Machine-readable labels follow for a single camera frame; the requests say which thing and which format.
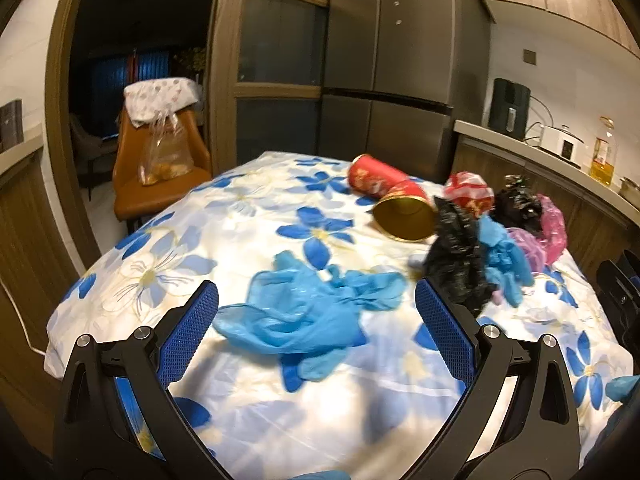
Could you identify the orange chair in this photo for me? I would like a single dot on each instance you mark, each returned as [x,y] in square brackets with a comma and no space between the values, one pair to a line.
[165,195]

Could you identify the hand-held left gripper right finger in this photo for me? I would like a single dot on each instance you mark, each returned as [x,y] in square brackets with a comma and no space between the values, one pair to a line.
[442,330]

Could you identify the wooden glass door cabinet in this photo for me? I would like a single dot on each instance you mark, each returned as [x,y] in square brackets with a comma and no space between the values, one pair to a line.
[275,60]

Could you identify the kitchen counter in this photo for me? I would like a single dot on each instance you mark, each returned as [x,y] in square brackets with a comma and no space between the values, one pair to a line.
[500,160]

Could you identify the person's right hand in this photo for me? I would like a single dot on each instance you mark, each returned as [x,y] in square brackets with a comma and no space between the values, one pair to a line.
[625,390]

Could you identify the steel pot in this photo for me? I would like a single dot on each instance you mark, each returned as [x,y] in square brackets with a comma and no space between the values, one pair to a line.
[631,187]

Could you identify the cooking oil bottle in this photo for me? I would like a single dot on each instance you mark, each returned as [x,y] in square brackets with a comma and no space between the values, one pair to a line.
[602,160]

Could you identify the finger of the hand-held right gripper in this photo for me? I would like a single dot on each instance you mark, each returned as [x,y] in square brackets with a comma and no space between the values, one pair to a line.
[622,300]

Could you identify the red cup with gold inside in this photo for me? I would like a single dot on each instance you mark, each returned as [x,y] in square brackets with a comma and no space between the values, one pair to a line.
[405,215]

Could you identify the blue curtains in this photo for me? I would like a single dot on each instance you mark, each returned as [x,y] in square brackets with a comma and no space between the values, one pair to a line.
[115,90]

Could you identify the black air fryer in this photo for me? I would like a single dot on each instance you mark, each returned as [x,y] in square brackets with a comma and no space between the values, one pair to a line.
[507,105]

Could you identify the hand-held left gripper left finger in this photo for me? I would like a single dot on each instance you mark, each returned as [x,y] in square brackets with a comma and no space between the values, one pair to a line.
[192,330]

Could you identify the crumpled red plastic bag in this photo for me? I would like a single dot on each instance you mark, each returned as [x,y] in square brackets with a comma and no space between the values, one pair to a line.
[467,192]

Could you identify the crumpled blue disposable glove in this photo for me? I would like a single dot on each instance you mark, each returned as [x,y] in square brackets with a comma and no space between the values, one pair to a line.
[375,287]

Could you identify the large blue disposable glove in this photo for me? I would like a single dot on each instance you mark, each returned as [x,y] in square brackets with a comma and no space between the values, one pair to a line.
[295,315]

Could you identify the grey steel refrigerator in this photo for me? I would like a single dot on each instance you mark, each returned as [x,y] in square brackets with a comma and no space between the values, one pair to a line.
[400,60]

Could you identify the pink plastic bag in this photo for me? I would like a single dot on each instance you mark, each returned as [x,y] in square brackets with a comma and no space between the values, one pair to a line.
[552,230]

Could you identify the crumpled black plastic bag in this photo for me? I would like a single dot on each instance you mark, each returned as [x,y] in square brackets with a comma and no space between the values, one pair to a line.
[517,207]
[457,255]

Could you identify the dotted white cloth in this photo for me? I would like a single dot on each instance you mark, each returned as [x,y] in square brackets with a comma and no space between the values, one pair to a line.
[160,95]

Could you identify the floral blue white tablecloth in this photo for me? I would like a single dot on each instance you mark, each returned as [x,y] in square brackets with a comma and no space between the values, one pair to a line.
[240,220]

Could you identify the wooden door frame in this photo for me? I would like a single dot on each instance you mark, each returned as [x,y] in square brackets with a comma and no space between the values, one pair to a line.
[57,135]

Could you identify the dark chair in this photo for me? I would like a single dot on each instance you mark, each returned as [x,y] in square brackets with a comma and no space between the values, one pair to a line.
[92,145]

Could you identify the clear bag of oranges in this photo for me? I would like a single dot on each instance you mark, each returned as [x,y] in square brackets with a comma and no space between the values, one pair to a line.
[165,160]

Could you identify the small red paper cup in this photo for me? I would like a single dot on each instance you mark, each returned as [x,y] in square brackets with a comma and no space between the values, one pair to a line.
[370,177]

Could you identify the white electric cooker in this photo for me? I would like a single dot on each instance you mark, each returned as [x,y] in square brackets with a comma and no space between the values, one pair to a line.
[562,145]

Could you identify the dark wall socket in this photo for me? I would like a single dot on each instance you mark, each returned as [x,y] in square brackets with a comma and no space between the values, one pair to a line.
[530,57]

